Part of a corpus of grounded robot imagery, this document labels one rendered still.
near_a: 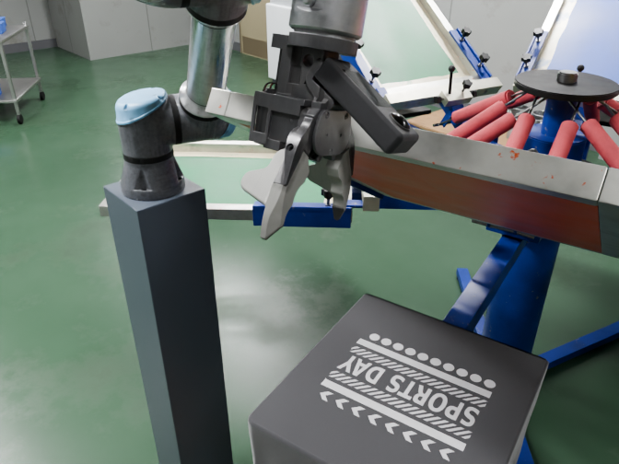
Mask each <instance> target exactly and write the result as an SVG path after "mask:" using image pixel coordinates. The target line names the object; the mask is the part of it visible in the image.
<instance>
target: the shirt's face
mask: <svg viewBox="0 0 619 464"><path fill-rule="evenodd" d="M367 330H370V331H374V332H376V333H378V334H380V335H383V336H385V337H388V338H390V339H392V340H395V341H396V342H400V343H403V344H405V345H408V346H410V347H413V348H415V349H417V350H419V351H422V352H424V353H427V354H431V355H433V356H435V357H437V358H440V359H442V360H445V361H447V362H450V363H452V364H454V365H458V366H460V367H463V368H465V369H468V370H470V371H473V372H474V373H477V374H479V375H482V376H484V377H488V378H491V379H493V380H495V381H497V383H496V386H495V388H494V390H493V392H492V394H491V396H490V398H489V400H488V402H487V404H486V405H485V408H484V410H483V412H482V414H481V416H480V418H479V420H478V422H477V424H476V426H475V427H474V429H473V432H472V434H471V436H470V438H469V440H468V442H467V444H466V446H465V448H464V450H463V451H462V453H461V456H460V458H459V460H458V462H457V464H503V463H504V461H505V458H506V456H507V454H508V451H509V448H510V446H511V443H512V441H513V439H514V436H515V434H516V432H517V430H518V427H519V425H520V421H521V419H522V416H523V414H524V413H525V410H526V408H527V405H528V403H529V400H530V398H531V395H532V393H533V390H534V388H535V385H536V383H537V381H538V378H539V376H540V374H541V372H542V369H543V366H544V363H545V361H546V359H545V358H542V357H541V356H538V355H535V354H531V353H528V352H525V351H523V350H521V349H518V348H515V347H513V346H510V345H507V344H504V343H502V342H498V341H496V340H493V339H490V338H487V337H485V336H483V335H480V334H477V333H475V332H472V331H468V330H466V329H463V328H460V327H458V326H455V325H452V324H449V323H448V322H445V321H442V320H439V319H435V318H432V317H430V316H428V315H425V314H422V313H420V312H417V311H414V310H411V309H410V308H407V307H403V306H400V305H397V304H394V303H392V302H390V301H387V300H384V299H382V298H379V297H376V296H373V295H370V294H366V295H365V296H364V297H363V298H362V299H361V300H360V301H359V302H358V303H357V304H356V305H355V306H354V307H353V308H352V310H351V311H350V312H349V313H348V314H347V315H346V316H345V317H344V318H343V319H342V320H341V321H340V322H339V323H338V324H337V325H336V326H335V328H334V329H333V330H332V331H331V332H330V333H329V334H328V335H327V336H326V337H325V338H324V339H323V340H322V341H321V342H320V343H319V345H318V346H317V347H316V348H315V349H314V350H313V351H312V352H311V353H310V354H309V355H308V356H307V357H306V358H305V359H304V360H303V361H302V362H301V364H300V365H299V366H298V367H297V368H296V369H295V370H294V371H293V372H292V373H291V374H290V375H289V376H288V377H287V378H286V379H285V381H284V382H283V383H282V384H281V385H280V386H279V387H278V388H277V389H276V390H275V391H274V392H273V393H272V394H271V395H270V396H269V397H268V399H267V400H266V401H265V402H264V403H263V404H262V405H261V406H260V407H259V408H258V409H257V410H256V411H255V412H254V413H253V414H252V416H251V418H252V420H253V421H254V422H256V423H257V424H259V425H261V426H263V427H265V428H266V429H268V430H270V431H272V432H274V433H276V434H277V435H280V436H282V437H283V438H285V439H286V440H288V441H290V442H292V443H294V444H296V445H297V446H299V447H302V448H304V449H305V450H307V451H309V452H310V453H312V454H314V455H315V456H317V457H319V458H322V459H324V460H325V461H327V462H329V463H331V464H451V463H449V462H448V461H446V460H444V459H442V458H438V457H436V456H434V455H432V454H430V453H428V452H426V451H425V450H423V449H421V448H419V447H416V446H414V445H412V444H410V443H408V442H406V441H404V440H402V439H401V438H398V437H396V436H394V435H391V434H389V433H387V432H385V431H383V430H381V429H379V428H378V427H376V426H374V425H372V424H370V423H367V422H365V421H363V420H361V419H359V418H356V417H355V416H353V415H351V414H349V413H347V412H344V411H342V410H340V409H338V408H336V407H334V406H332V405H331V404H329V403H327V402H325V401H323V400H320V399H318V398H316V397H313V396H311V394H312V393H313V392H314V391H315V390H316V389H317V387H318V386H319V385H320V384H321V383H322V382H323V380H324V379H325V378H327V376H329V374H330V373H331V372H332V371H333V370H334V368H335V367H336V366H337V365H338V364H339V363H340V362H341V360H342V359H343V358H344V357H345V356H346V354H347V353H348V352H349V351H350V350H351V349H352V348H353V346H354V345H355V344H356V343H357V342H358V340H359V339H360V338H361V337H362V336H363V335H364V333H365V332H366V331H367Z"/></svg>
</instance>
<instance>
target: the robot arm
mask: <svg viewBox="0 0 619 464"><path fill-rule="evenodd" d="M136 1H138V2H141V3H144V4H147V5H150V6H157V7H165V8H186V10H187V11H188V13H189V14H190V15H191V31H190V45H189V59H188V73H187V80H186V81H185V82H184V83H183V84H182V85H181V88H180V93H178V94H170V95H168V94H167V92H166V91H165V90H164V89H163V88H159V87H155V88H152V87H150V88H143V89H138V90H136V91H132V92H130V93H127V94H125V95H123V96H122V97H120V98H119V99H118V100H117V102H116V104H115V111H116V123H117V124H118V129H119V135H120V140H121V145H122V151H123V160H124V162H123V173H122V177H121V189H122V193H123V195H124V196H125V197H127V198H129V199H132V200H136V201H157V200H163V199H166V198H169V197H172V196H174V195H176V194H178V193H180V192H181V191H182V190H183V189H184V187H185V180H184V175H183V173H182V171H181V168H180V166H179V164H178V162H177V160H176V158H175V156H174V151H173V146H174V145H180V144H187V143H193V142H200V141H206V140H218V139H221V138H224V137H228V136H230V135H232V134H233V132H234V130H235V128H236V126H235V125H233V124H231V123H229V122H225V121H223V120H221V119H219V118H217V117H216V116H213V115H211V114H209V113H207V112H205V110H206V106H207V103H208V100H209V97H210V94H211V90H212V88H218V89H223V90H227V91H230V90H229V89H228V88H227V81H228V71H229V65H230V59H231V54H232V48H233V42H234V37H235V31H236V25H237V24H238V23H240V22H241V21H242V20H243V19H244V18H245V16H246V13H247V9H248V4H252V5H255V4H258V3H260V2H261V1H262V0H136ZM367 10H368V0H292V4H291V10H290V17H289V23H288V25H289V27H290V28H292V29H293V30H294V31H289V35H284V34H277V33H273V37H272V45H271V47H275V48H278V49H280V53H279V59H278V66H277V72H276V79H275V83H273V82H268V83H266V84H265V85H264V87H263V91H256V90H255V93H254V101H253V107H252V115H251V128H250V135H249V141H253V142H254V143H255V144H259V145H263V147H265V148H268V149H272V150H275V151H278V152H276V153H275V155H274V157H273V159H272V160H271V162H270V164H269V165H268V166H267V167H266V168H261V169H255V170H251V171H248V172H247V173H245V175H244V176H243V178H242V179H241V183H240V186H241V188H242V189H243V190H244V191H245V192H247V193H248V194H249V195H250V196H251V197H253V198H254V199H255V200H257V201H258V202H260V203H261V204H263V205H264V206H265V209H264V212H263V220H262V227H261V238H262V239H264V240H267V239H268V238H269V237H270V236H272V235H273V234H274V233H275V232H277V231H278V230H279V229H280V228H282V227H283V226H284V222H285V219H286V214H287V212H288V210H289V209H290V208H291V206H292V205H293V202H294V198H295V196H296V193H297V191H298V189H299V187H300V186H301V185H302V184H303V183H304V182H305V180H306V178H308V179H309V180H310V181H312V182H313V183H315V184H317V185H319V186H320V187H322V188H324V189H325V190H326V191H329V192H330V193H331V194H332V196H333V206H332V208H333V217H334V219H335V220H339V219H340V218H341V216H342V215H343V213H344V212H345V209H346V206H347V201H348V196H349V192H350V187H351V179H352V177H351V176H352V175H353V170H354V158H355V138H354V134H353V131H352V127H351V117H352V118H353V119H354V120H355V121H356V122H357V123H358V124H359V126H360V127H361V128H362V129H363V130H364V131H365V132H366V133H367V134H368V135H369V137H370V138H371V139H372V140H373V141H374V142H375V143H376V145H377V146H378V147H380V149H381V150H382V151H383V152H384V153H386V154H400V153H406V152H408V151H409V150H410V149H411V147H412V146H413V145H414V144H415V143H416V142H417V141H418V138H419V135H418V133H417V132H416V131H415V130H414V129H413V128H412V127H411V126H410V125H409V123H408V121H407V120H406V119H405V118H404V117H403V116H402V115H401V114H399V113H398V112H397V111H396V110H395V109H394V108H393V107H392V106H391V105H390V104H389V102H388V101H387V100H386V99H385V98H384V97H383V96H382V95H381V94H380V93H379V92H378V91H377V90H376V89H375V88H374V87H373V86H372V85H371V84H370V83H369V82H368V81H367V79H366V78H365V77H363V76H362V75H361V74H360V73H359V72H358V71H357V70H356V69H355V67H354V66H353V65H351V64H350V63H349V62H346V61H342V60H338V59H339V55H344V56H352V57H356V55H357V50H358V43H356V41H359V40H360V39H361V38H362V36H363V31H364V26H365V20H366V14H367ZM268 84H271V86H270V87H269V88H267V85H268ZM273 84H275V85H274V88H272V85H273ZM257 107H258V109H257ZM256 113H257V116H256ZM255 121H256V122H255ZM254 127H255V129H254ZM309 160H312V161H316V164H312V165H309Z"/></svg>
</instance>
